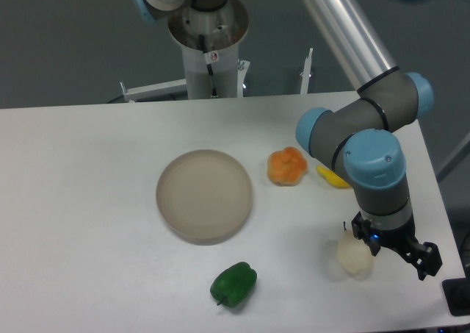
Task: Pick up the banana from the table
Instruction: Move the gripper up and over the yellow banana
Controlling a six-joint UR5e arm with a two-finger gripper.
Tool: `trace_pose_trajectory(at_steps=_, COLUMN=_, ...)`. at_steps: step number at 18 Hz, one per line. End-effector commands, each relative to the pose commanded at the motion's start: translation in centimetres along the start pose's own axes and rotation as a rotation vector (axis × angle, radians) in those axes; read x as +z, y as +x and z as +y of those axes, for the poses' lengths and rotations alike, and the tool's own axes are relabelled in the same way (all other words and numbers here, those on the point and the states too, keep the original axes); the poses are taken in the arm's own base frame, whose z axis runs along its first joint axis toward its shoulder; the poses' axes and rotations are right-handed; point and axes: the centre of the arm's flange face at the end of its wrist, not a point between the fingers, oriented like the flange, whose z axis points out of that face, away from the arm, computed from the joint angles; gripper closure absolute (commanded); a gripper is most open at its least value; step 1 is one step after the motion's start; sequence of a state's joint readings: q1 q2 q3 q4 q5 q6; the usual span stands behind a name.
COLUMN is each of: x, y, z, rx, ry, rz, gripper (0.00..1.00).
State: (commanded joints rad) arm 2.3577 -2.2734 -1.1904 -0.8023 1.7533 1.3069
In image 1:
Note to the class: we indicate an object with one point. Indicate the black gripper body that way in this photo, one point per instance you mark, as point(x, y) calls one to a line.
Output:
point(393, 237)

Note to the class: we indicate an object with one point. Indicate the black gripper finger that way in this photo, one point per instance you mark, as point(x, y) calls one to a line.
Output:
point(362, 230)
point(424, 257)

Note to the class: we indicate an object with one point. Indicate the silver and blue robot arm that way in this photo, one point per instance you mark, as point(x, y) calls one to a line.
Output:
point(356, 142)

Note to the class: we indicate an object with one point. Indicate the yellow banana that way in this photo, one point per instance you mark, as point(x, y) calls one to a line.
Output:
point(331, 178)

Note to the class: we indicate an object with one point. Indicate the white pear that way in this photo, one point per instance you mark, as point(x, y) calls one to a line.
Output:
point(352, 254)

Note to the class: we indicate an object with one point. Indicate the black device at table edge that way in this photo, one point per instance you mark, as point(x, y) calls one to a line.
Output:
point(456, 293)

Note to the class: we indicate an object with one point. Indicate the grey metal table leg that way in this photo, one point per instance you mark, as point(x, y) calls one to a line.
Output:
point(454, 158)

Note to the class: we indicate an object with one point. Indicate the orange pumpkin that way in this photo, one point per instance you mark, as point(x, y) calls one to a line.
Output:
point(286, 167)

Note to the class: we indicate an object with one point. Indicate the green bell pepper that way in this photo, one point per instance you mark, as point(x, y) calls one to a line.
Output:
point(233, 285)

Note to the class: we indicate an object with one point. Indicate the beige round plate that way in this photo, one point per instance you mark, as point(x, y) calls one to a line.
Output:
point(205, 196)

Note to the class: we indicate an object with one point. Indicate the white metal upright bracket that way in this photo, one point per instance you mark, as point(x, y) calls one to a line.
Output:
point(307, 74)

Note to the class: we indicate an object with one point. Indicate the white metal frame bracket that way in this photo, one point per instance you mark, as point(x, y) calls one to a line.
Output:
point(154, 91)

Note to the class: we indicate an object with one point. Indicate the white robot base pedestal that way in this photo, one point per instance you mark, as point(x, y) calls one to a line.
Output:
point(209, 43)

